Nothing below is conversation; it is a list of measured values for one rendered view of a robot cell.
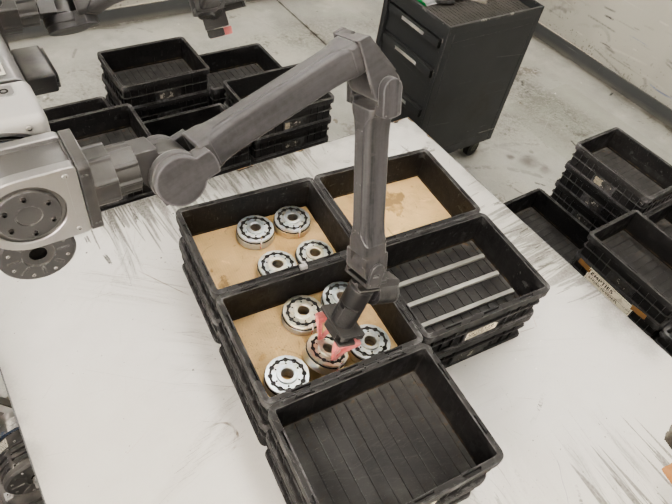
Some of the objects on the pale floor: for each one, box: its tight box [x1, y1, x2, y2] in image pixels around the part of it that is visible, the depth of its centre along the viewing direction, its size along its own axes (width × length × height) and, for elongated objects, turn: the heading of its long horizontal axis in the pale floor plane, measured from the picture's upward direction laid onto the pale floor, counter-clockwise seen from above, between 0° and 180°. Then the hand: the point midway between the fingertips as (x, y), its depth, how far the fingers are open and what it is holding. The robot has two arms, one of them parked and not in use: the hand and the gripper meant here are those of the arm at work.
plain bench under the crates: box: [0, 117, 672, 504], centre depth 181 cm, size 160×160×70 cm
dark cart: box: [376, 0, 545, 156], centre depth 301 cm, size 60×45×90 cm
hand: (327, 347), depth 133 cm, fingers open, 6 cm apart
